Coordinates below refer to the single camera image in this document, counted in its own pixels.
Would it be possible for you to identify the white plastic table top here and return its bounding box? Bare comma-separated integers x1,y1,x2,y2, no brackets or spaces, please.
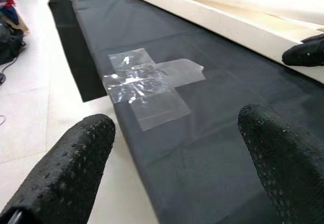
122,0,324,83

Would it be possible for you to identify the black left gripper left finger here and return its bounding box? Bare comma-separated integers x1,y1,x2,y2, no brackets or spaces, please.
0,113,116,224

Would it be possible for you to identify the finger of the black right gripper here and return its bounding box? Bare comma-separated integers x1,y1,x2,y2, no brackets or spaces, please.
281,41,324,68
299,32,324,44

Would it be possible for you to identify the black tablecloth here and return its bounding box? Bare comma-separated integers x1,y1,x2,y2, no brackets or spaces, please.
47,0,324,224

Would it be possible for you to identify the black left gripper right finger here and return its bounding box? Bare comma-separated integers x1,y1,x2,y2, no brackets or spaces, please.
237,104,324,224

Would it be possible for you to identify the black floor chair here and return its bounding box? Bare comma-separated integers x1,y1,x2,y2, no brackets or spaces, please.
0,21,26,66

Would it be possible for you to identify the red cloth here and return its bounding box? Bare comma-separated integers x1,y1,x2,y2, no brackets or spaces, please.
0,0,17,9

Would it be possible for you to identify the clear tape patch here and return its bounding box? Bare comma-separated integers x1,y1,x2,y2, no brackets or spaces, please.
102,47,206,133

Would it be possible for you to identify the black floor cable tangle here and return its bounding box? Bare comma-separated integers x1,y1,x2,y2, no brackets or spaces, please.
0,54,16,83

